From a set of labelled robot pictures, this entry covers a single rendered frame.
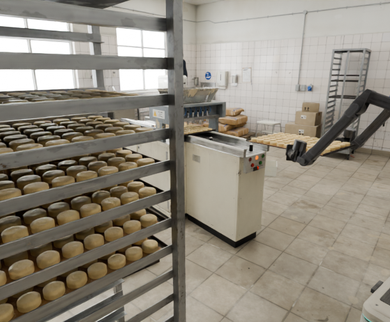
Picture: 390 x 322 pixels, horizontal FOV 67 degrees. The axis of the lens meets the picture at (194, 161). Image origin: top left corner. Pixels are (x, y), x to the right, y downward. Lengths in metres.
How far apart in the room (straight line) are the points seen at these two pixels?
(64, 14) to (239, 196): 2.03
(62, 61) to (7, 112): 0.14
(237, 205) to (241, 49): 5.18
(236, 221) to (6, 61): 2.17
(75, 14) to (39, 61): 0.12
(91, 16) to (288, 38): 6.16
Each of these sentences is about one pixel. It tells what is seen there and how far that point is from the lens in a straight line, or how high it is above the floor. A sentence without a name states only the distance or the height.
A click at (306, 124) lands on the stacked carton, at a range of 6.17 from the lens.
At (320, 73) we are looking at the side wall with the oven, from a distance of 6.46.
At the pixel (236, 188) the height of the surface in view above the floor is 0.57.
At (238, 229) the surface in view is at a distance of 2.60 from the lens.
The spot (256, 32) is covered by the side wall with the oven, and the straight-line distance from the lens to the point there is 7.06.
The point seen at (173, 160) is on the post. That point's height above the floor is 1.25.
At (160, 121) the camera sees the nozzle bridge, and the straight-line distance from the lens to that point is 2.78.
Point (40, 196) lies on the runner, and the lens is 0.69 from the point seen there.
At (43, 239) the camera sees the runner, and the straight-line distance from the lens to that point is 0.73.
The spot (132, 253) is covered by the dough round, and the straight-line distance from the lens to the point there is 0.93.
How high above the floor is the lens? 1.48
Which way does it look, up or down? 17 degrees down
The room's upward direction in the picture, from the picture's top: straight up
